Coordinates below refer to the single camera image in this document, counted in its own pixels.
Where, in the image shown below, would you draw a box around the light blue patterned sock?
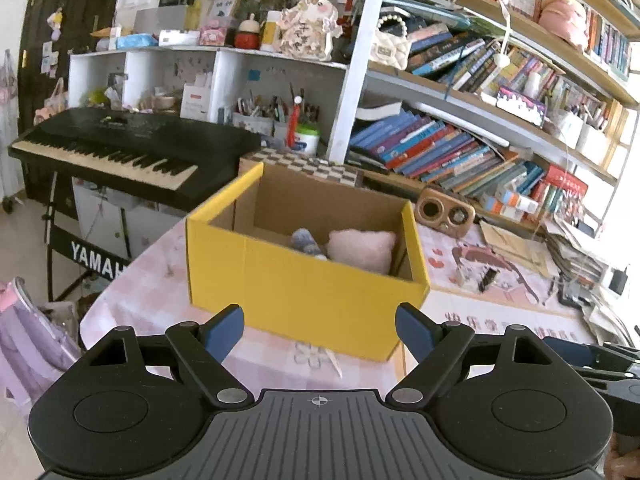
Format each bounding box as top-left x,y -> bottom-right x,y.
291,228 -> 328,261

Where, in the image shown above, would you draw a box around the pink cartoon desk mat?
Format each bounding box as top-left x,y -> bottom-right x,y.
79,209 -> 612,396

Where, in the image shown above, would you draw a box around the black power adapter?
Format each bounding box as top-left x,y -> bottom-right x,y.
608,269 -> 628,296

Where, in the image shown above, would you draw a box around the stack of papers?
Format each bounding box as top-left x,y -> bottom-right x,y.
544,218 -> 639,348

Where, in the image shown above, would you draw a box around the pink plush toy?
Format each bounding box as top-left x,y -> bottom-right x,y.
326,229 -> 396,274

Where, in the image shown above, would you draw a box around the brown retro radio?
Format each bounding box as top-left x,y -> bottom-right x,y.
414,186 -> 476,238

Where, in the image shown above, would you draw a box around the brown paper envelopes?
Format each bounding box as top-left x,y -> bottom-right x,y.
480,221 -> 560,278

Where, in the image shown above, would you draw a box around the yellow cardboard box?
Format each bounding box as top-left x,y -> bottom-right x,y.
186,164 -> 431,362

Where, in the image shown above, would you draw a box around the keyboard stand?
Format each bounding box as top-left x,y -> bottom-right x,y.
42,171 -> 131,302

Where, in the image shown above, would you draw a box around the orange white medicine box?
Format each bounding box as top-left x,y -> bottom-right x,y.
495,190 -> 539,214

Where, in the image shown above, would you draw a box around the row of leaning books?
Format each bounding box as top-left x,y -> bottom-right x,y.
346,106 -> 588,226

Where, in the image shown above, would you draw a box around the black Yamaha keyboard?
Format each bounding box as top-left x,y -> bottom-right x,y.
9,107 -> 260,211

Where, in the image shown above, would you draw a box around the wooden chessboard box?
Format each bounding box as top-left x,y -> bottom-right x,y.
239,148 -> 363,188

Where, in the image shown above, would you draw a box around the green lid white jar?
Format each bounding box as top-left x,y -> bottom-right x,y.
293,124 -> 321,156

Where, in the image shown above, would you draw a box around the red pen figure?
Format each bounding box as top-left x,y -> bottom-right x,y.
286,96 -> 303,148

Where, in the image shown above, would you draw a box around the white pearl handbag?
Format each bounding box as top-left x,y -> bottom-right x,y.
369,14 -> 412,70

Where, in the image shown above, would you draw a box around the pink white ornament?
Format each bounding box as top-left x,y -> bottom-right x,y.
278,0 -> 343,62

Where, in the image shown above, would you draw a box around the white bookshelf frame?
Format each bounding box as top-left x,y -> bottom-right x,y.
67,0 -> 640,241

